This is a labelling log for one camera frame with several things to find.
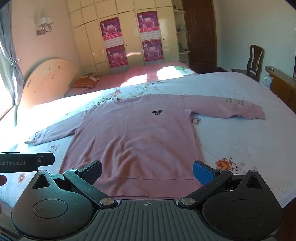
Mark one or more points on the window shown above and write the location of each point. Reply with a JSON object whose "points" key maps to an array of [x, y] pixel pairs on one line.
{"points": [[4, 99]]}

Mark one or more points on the green folded cloth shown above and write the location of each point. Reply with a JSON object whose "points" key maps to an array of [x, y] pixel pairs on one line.
{"points": [[180, 68]]}

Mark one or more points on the cream wardrobe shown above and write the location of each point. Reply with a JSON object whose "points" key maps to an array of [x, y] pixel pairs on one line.
{"points": [[92, 37]]}

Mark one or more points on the pink bed sheet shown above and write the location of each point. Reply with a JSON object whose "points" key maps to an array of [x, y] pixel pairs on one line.
{"points": [[138, 75]]}

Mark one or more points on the pink sweatshirt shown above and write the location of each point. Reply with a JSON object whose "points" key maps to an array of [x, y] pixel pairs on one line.
{"points": [[136, 139]]}

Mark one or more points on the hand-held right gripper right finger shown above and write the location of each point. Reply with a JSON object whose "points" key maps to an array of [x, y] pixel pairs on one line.
{"points": [[203, 172]]}

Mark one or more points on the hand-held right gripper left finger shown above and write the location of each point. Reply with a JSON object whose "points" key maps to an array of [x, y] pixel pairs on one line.
{"points": [[91, 171]]}

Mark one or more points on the floral white quilt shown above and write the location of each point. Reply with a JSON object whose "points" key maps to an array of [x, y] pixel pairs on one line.
{"points": [[238, 139]]}

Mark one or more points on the dark wooden door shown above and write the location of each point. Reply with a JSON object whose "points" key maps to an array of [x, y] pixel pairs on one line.
{"points": [[201, 34]]}

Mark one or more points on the person's left hand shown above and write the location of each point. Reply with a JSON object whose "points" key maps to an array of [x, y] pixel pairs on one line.
{"points": [[2, 180]]}

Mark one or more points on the cream wooden headboard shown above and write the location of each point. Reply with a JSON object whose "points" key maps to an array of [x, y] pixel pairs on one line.
{"points": [[46, 85]]}

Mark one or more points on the orange striped pillow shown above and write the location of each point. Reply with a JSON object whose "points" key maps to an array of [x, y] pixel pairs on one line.
{"points": [[86, 81]]}

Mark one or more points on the dark wooden chair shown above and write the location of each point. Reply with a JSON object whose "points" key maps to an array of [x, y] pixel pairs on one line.
{"points": [[254, 60]]}

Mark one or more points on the magenta wall poster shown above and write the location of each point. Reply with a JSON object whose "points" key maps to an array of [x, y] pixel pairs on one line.
{"points": [[148, 23], [111, 29], [117, 58], [152, 51]]}

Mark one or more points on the grey curtain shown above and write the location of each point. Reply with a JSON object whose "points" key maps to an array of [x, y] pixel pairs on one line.
{"points": [[10, 64]]}

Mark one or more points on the wooden side cabinet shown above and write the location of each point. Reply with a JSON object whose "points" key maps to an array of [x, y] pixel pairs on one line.
{"points": [[282, 85]]}

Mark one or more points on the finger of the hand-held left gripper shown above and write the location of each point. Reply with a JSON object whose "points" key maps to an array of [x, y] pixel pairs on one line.
{"points": [[46, 159]]}

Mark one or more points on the white folded cloth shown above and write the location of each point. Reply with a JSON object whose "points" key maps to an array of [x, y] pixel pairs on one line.
{"points": [[187, 71]]}

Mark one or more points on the cream corner shelf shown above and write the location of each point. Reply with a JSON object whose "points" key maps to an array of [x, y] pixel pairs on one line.
{"points": [[181, 37]]}

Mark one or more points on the wall lamp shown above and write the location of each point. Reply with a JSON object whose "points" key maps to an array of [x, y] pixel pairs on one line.
{"points": [[44, 24]]}

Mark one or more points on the pink pillow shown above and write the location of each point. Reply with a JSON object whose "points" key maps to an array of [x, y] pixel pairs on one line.
{"points": [[70, 92]]}

